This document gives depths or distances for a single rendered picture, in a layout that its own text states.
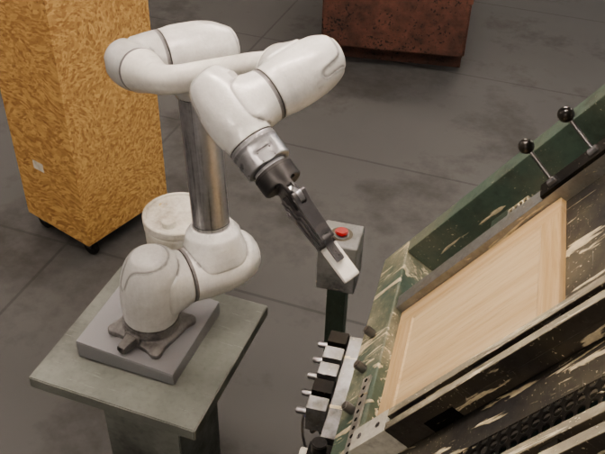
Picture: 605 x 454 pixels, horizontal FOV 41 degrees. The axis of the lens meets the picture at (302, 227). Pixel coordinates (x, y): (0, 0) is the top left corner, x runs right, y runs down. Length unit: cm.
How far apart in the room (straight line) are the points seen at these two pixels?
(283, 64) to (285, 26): 446
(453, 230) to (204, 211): 71
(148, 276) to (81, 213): 158
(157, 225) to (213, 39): 156
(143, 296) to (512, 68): 388
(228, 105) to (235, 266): 88
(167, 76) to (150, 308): 71
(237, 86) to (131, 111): 224
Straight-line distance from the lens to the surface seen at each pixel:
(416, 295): 221
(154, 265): 213
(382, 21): 526
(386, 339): 216
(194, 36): 196
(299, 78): 145
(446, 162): 451
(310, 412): 219
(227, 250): 218
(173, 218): 339
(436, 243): 239
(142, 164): 382
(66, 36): 329
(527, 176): 224
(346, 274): 138
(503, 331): 178
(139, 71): 180
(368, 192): 421
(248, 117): 141
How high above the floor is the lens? 245
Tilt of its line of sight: 38 degrees down
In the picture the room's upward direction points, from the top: 2 degrees clockwise
